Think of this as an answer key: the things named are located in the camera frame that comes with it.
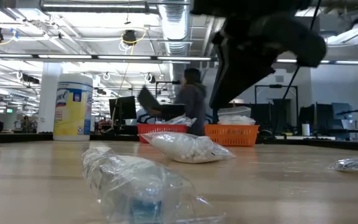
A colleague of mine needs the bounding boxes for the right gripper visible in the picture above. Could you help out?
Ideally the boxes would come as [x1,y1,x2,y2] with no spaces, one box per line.
[190,0,328,110]

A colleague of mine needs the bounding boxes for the orange plastic mesh basket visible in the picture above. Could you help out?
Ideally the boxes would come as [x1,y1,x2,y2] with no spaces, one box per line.
[204,124,260,147]

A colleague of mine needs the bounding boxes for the blue toothbrush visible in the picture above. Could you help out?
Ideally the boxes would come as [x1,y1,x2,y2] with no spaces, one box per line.
[163,113,198,127]
[81,146,227,224]
[162,118,189,127]

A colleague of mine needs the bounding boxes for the cotton balls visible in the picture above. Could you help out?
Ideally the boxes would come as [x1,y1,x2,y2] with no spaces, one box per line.
[139,131,236,164]

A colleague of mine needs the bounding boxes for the black partition panel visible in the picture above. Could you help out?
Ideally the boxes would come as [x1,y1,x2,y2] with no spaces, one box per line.
[249,102,291,131]

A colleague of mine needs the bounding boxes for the person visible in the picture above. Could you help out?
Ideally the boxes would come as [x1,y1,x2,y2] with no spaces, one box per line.
[149,67,208,137]

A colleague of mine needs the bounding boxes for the black rounded chair back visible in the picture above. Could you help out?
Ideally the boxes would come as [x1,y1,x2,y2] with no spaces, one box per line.
[257,129,277,140]

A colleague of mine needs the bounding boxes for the dark background workstation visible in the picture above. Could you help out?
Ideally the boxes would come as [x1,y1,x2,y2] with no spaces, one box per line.
[300,102,358,138]

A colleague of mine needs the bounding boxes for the dark carried object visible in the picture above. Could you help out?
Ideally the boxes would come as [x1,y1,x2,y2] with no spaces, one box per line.
[136,86,186,121]

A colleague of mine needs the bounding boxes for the red plastic mesh basket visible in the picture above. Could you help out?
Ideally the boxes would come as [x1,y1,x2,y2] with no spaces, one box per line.
[137,123,189,144]

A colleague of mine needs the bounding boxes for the long ceiling light strip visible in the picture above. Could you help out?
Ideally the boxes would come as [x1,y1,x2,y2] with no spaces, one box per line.
[0,53,358,65]

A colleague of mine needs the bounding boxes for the black background monitor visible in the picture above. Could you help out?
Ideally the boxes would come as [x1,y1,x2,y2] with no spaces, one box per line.
[109,95,137,125]

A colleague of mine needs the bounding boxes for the silver nail clipper in bag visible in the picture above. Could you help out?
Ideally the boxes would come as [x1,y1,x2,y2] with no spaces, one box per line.
[327,153,358,174]

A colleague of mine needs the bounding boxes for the yellow white wipes canister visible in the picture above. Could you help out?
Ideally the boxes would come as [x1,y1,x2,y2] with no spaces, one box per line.
[53,73,94,142]

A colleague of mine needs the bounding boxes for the black background gantry frame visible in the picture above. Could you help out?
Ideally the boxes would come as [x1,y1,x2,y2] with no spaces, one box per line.
[154,80,182,103]
[254,84,299,125]

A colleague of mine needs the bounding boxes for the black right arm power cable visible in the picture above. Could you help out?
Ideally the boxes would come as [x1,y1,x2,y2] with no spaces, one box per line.
[272,0,323,138]

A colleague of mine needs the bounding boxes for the silver ventilation duct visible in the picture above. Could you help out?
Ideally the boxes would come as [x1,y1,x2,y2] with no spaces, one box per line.
[158,0,192,82]

